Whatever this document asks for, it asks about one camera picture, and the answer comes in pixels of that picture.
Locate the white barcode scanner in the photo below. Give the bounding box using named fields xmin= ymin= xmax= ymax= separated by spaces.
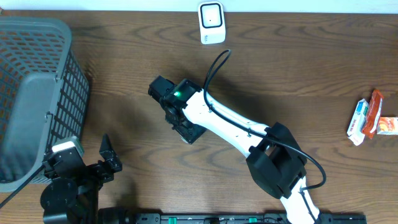
xmin=198 ymin=1 xmax=226 ymax=45

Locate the grey plastic mesh basket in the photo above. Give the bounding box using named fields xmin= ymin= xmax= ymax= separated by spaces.
xmin=1 ymin=16 xmax=90 ymax=192

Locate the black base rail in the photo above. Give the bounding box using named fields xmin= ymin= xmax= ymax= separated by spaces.
xmin=96 ymin=207 xmax=368 ymax=224

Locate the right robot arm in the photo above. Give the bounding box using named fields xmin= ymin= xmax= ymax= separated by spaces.
xmin=148 ymin=76 xmax=320 ymax=223

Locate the green-lid seasoning jar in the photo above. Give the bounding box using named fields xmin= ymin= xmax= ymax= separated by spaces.
xmin=181 ymin=136 xmax=191 ymax=144

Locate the orange snack packet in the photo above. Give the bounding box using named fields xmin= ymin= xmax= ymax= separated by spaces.
xmin=377 ymin=117 xmax=398 ymax=135

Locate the white green-label small box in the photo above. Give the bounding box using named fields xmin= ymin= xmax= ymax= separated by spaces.
xmin=346 ymin=99 xmax=369 ymax=146

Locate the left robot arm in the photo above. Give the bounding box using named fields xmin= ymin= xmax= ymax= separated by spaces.
xmin=40 ymin=134 xmax=123 ymax=223

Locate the red Top snack bar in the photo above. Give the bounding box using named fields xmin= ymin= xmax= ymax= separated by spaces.
xmin=361 ymin=90 xmax=384 ymax=139

